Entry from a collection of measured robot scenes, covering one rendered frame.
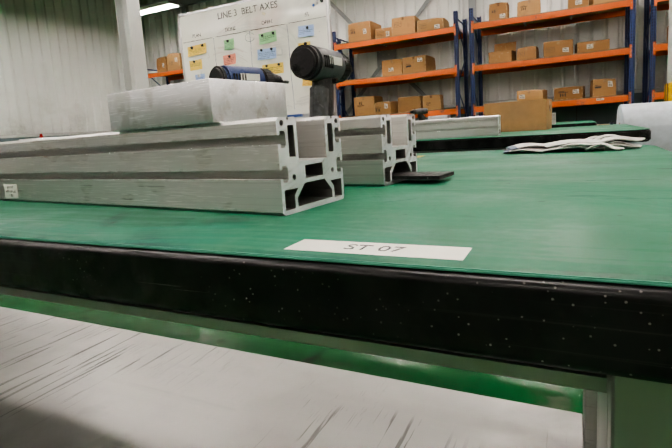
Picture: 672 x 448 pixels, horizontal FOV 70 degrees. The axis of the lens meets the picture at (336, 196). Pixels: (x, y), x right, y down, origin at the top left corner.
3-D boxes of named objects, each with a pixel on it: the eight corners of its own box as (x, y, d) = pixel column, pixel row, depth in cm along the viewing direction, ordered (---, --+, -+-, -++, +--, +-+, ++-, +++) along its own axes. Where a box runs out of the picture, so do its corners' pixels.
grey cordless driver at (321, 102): (292, 172, 85) (282, 46, 82) (341, 162, 103) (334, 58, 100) (329, 171, 82) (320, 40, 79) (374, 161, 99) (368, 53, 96)
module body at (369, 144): (45, 182, 100) (39, 142, 99) (91, 177, 109) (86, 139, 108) (384, 186, 57) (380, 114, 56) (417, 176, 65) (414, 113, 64)
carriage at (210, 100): (114, 156, 53) (106, 94, 52) (193, 149, 62) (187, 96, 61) (215, 152, 44) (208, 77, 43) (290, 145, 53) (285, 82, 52)
